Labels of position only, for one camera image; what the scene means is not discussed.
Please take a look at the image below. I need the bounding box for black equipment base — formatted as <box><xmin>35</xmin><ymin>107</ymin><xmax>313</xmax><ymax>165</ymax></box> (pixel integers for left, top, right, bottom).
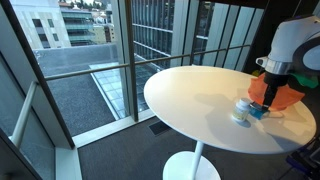
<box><xmin>286</xmin><ymin>137</ymin><xmax>320</xmax><ymax>180</ymax></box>

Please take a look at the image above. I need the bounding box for orange plastic bag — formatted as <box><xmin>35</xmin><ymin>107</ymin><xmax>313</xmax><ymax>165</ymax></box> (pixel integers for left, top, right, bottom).
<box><xmin>248</xmin><ymin>74</ymin><xmax>305</xmax><ymax>110</ymax></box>

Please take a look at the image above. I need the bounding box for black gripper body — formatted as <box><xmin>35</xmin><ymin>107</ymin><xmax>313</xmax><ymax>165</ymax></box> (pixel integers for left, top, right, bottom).
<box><xmin>264</xmin><ymin>72</ymin><xmax>289</xmax><ymax>88</ymax></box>

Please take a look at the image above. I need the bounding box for small white pill bottle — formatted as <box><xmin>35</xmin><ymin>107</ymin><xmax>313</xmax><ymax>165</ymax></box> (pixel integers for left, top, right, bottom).
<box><xmin>232</xmin><ymin>98</ymin><xmax>251</xmax><ymax>122</ymax></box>

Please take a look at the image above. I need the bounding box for metal window handrail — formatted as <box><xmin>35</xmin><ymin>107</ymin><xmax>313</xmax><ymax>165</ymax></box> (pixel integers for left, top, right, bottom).
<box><xmin>6</xmin><ymin>47</ymin><xmax>252</xmax><ymax>152</ymax></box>

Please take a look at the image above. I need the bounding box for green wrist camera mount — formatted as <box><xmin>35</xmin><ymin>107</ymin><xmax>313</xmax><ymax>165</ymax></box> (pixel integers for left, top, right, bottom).
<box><xmin>292</xmin><ymin>73</ymin><xmax>319</xmax><ymax>88</ymax></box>

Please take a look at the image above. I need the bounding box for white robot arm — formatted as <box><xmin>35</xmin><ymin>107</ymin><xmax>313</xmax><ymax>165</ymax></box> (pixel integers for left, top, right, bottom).
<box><xmin>256</xmin><ymin>15</ymin><xmax>320</xmax><ymax>110</ymax></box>

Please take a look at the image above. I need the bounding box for round white pedestal table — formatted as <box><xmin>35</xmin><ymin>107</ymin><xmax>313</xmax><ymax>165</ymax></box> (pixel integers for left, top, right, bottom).
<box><xmin>144</xmin><ymin>66</ymin><xmax>317</xmax><ymax>180</ymax></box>

